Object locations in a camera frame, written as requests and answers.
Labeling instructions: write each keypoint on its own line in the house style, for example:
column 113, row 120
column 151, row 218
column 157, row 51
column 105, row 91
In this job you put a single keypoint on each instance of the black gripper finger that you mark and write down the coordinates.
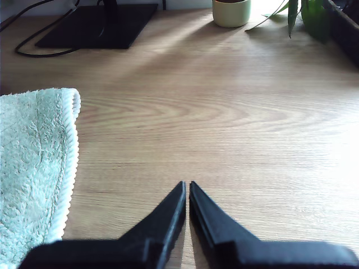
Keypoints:
column 165, row 224
column 213, row 224

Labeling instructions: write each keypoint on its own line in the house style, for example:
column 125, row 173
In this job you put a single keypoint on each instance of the pale green fluffy tea towel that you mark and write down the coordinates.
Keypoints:
column 28, row 154

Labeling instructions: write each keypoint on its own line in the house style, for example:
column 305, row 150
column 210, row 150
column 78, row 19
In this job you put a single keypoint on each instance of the large black monitor with stand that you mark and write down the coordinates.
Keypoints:
column 95, row 30

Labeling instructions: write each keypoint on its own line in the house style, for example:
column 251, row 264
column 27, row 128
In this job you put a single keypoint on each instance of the pale pot with amber glass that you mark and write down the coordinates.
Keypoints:
column 231, row 15

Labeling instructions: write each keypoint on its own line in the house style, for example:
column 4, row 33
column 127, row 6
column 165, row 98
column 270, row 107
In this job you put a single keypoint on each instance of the green leafy plant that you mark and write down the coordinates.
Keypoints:
column 311, row 19

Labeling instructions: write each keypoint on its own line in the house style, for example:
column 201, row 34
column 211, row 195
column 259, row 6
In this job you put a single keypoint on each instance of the dark long box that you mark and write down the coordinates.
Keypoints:
column 347, row 33

